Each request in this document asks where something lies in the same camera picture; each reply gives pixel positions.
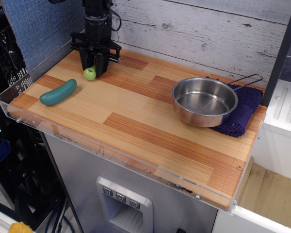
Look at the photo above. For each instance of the silver toy fridge cabinet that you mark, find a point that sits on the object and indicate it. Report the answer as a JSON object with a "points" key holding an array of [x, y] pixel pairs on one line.
{"points": [[79, 169]]}

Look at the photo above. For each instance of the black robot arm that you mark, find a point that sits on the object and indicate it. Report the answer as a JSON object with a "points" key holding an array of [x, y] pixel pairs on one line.
{"points": [[98, 8]]}

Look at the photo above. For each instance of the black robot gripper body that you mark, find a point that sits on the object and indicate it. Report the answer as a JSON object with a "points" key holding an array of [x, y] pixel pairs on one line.
{"points": [[97, 37]]}

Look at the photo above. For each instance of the dark vertical post right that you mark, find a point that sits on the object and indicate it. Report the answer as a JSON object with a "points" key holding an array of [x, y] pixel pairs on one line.
{"points": [[280, 60]]}

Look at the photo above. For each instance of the small steel saucepan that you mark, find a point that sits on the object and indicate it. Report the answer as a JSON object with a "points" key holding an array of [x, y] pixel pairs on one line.
{"points": [[204, 102]]}

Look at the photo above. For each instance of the black plastic crate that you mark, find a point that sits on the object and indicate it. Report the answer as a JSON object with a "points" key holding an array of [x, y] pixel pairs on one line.
{"points": [[12, 65]]}

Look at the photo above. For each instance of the purple folded cloth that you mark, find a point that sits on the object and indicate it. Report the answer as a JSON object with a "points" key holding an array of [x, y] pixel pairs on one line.
{"points": [[249, 99]]}

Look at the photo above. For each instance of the blue fabric partition panel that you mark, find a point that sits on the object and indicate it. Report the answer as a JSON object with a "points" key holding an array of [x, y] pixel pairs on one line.
{"points": [[41, 27]]}

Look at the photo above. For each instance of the green toy cucumber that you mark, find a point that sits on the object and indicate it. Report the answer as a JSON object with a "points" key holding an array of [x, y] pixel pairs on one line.
{"points": [[59, 94]]}

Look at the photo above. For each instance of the white toy sink unit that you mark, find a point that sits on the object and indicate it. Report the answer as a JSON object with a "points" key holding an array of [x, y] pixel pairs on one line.
{"points": [[265, 202]]}

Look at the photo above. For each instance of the clear acrylic table guard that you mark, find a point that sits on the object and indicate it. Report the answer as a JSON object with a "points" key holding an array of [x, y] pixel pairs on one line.
{"points": [[127, 116]]}

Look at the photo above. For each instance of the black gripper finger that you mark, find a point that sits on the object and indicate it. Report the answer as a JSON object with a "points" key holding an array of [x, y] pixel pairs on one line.
{"points": [[87, 58], [101, 63]]}

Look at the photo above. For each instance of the grey ice dispenser panel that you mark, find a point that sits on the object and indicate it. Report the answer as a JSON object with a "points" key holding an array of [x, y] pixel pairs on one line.
{"points": [[125, 210]]}

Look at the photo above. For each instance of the green handled grey toy spatula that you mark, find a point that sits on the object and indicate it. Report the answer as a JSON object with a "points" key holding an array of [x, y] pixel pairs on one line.
{"points": [[90, 73]]}

